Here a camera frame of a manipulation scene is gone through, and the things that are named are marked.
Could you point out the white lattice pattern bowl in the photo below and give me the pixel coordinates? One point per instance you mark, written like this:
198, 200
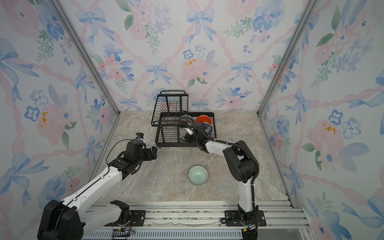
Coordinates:
186, 119

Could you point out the aluminium rail frame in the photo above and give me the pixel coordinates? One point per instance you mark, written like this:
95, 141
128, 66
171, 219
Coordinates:
211, 220

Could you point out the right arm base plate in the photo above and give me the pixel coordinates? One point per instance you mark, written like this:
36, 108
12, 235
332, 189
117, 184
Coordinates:
241, 219

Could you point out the pale green celadon bowl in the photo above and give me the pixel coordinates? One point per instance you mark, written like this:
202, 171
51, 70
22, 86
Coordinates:
198, 175

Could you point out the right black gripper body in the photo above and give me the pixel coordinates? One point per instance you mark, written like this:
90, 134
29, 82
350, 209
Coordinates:
193, 137

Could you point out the corner aluminium post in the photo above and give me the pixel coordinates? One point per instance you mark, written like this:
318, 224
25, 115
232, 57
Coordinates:
291, 47
67, 23

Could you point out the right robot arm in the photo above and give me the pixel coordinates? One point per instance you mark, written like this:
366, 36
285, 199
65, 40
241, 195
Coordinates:
243, 167

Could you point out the orange plastic bowl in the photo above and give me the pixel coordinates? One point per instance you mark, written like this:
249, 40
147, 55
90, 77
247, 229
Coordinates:
204, 119

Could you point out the black wire dish rack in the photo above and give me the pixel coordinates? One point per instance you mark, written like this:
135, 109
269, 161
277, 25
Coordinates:
169, 107

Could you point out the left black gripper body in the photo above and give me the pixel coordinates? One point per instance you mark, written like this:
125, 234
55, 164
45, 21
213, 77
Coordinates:
146, 155

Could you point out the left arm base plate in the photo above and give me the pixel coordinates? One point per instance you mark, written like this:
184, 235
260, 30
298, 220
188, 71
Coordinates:
134, 218

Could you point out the blue floral ceramic bowl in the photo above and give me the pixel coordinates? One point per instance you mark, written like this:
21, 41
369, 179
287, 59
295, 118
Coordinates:
208, 128

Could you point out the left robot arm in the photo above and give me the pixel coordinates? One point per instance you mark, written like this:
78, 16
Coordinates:
69, 218

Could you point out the right corner aluminium post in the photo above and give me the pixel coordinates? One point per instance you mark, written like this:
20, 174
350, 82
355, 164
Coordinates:
291, 47

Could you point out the left corner aluminium post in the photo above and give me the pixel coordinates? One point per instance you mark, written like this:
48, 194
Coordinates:
67, 23

